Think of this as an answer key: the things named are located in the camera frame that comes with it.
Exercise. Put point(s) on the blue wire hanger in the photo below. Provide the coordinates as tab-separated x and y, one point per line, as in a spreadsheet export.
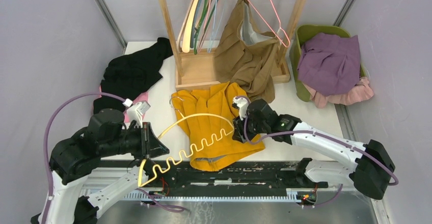
214	29

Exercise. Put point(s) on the wooden hanger rack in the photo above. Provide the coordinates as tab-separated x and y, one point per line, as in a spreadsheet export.
196	71

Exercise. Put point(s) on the pink wire hanger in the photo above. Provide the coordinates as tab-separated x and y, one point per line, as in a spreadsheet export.
202	32
266	10

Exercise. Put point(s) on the purple garment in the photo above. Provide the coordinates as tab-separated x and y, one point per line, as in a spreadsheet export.
330	64

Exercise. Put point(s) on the tan pleated skirt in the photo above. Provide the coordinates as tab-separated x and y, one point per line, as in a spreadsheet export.
245	56

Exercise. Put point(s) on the beige wooden hanger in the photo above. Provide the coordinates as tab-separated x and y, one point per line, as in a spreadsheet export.
186	33

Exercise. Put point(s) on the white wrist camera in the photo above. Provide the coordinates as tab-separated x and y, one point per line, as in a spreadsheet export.
241	103
136	111

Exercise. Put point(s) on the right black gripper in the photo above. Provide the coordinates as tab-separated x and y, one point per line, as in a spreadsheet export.
238	133

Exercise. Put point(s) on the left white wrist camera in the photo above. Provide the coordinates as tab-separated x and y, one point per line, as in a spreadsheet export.
136	111

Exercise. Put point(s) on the light pink ruffled garment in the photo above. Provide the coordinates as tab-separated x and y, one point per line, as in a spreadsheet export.
360	92

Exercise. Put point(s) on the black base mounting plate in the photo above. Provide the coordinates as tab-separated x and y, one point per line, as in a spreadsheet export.
240	179

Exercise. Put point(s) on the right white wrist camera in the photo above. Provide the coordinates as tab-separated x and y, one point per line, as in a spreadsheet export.
241	103

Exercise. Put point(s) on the yellow garment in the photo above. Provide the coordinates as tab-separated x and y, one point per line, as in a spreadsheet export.
216	100

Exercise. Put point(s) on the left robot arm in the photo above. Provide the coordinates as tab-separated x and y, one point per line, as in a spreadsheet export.
73	159

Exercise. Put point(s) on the green plastic bin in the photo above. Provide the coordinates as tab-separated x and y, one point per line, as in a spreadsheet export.
303	34

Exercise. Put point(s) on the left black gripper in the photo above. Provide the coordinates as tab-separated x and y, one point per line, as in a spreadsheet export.
151	145

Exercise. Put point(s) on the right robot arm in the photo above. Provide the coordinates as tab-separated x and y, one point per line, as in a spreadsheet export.
366	166

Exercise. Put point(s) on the grey plastic hanger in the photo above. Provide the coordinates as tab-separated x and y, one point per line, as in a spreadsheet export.
195	16

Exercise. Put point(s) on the black garment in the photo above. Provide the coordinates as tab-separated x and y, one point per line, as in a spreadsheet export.
130	75

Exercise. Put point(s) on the aluminium frame rail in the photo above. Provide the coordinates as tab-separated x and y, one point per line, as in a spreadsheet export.
324	205

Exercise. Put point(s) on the green plastic hanger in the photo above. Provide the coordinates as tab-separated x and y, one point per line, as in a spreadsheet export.
199	20

